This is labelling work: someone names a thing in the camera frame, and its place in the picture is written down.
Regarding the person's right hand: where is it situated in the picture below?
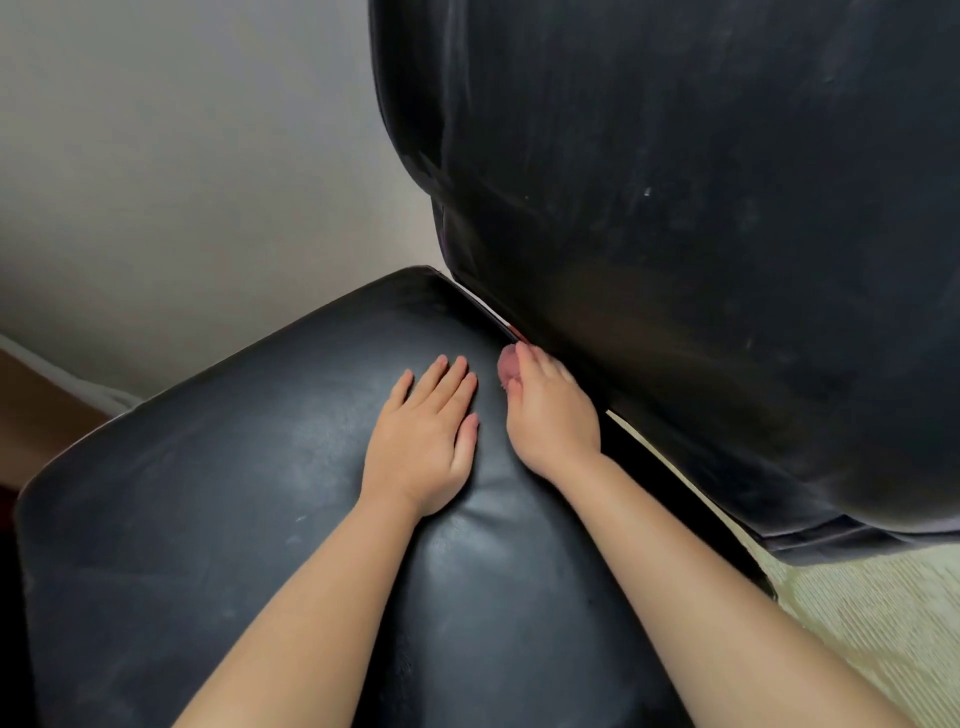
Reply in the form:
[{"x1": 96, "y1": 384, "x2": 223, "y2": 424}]
[{"x1": 506, "y1": 341, "x2": 604, "y2": 481}]

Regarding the person's left hand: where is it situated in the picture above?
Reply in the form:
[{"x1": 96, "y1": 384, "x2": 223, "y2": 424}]
[{"x1": 359, "y1": 354, "x2": 481, "y2": 519}]

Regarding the person's left forearm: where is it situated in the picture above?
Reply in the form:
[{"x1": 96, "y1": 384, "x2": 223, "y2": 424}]
[{"x1": 172, "y1": 494, "x2": 421, "y2": 728}]

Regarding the person's right forearm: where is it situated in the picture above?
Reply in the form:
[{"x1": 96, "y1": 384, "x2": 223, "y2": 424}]
[{"x1": 554, "y1": 453, "x2": 916, "y2": 728}]

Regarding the white sheer curtain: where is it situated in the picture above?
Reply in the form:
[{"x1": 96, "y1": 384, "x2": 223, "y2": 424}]
[{"x1": 0, "y1": 333, "x2": 144, "y2": 418}]

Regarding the beige curtain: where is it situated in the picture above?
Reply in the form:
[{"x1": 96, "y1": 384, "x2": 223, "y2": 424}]
[{"x1": 0, "y1": 348, "x2": 114, "y2": 489}]

